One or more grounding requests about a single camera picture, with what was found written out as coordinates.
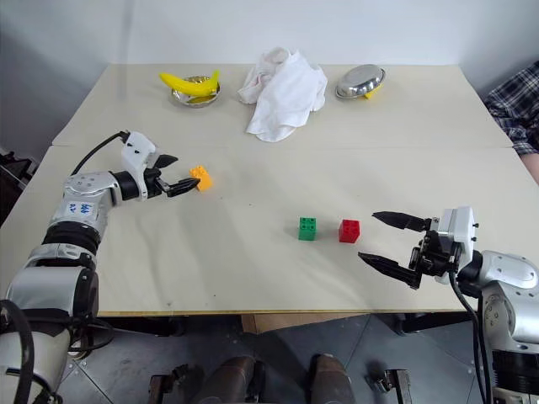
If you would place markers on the yellow banana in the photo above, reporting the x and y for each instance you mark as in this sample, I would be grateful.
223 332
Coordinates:
191 83

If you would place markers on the dark equipment beside table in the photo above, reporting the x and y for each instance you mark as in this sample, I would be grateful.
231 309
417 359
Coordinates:
12 181

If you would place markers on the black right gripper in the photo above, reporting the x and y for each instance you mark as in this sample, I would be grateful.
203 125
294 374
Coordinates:
433 255

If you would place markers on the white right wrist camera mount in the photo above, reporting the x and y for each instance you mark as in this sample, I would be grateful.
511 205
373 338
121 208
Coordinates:
458 233

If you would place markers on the white crumpled cloth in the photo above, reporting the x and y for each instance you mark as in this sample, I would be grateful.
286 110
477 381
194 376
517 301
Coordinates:
284 94

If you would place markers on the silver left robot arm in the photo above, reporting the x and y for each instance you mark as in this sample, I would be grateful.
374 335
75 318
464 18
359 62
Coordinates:
76 219

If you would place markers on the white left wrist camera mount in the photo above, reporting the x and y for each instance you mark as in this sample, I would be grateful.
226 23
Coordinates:
135 155

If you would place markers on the tilted metal bowl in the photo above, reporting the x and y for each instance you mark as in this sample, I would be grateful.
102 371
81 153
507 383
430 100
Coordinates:
360 82

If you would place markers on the red toy brick cube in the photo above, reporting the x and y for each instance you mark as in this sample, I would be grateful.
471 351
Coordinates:
349 231

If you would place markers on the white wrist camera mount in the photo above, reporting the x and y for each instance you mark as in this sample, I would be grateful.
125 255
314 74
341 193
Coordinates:
135 155
458 233

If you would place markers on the orange toy brick cube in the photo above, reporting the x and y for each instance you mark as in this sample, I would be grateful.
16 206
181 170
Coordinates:
201 178

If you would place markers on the small steel bowl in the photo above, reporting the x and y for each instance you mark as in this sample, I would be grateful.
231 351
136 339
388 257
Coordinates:
198 99

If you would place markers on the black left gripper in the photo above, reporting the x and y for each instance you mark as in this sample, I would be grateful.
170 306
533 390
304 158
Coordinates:
153 181

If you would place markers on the small yellow block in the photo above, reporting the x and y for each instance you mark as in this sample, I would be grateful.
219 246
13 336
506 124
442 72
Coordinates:
371 94

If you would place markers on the green toy brick cube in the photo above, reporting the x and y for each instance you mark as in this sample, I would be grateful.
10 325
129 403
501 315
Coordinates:
307 228

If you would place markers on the person in plaid shirt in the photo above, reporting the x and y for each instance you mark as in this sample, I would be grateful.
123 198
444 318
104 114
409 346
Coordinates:
516 113

